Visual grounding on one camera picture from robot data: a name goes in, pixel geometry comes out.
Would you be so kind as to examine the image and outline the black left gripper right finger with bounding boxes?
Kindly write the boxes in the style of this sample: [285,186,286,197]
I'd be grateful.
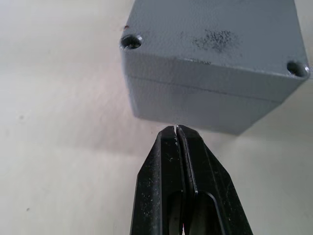
[176,125,254,235]

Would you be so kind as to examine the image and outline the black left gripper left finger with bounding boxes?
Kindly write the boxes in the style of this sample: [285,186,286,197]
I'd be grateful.
[129,125,187,235]

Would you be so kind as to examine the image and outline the grey metal box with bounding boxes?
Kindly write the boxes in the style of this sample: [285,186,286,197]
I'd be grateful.
[124,73,283,137]

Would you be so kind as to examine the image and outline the grey box lid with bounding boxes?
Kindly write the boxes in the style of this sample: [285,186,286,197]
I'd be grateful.
[119,0,310,102]

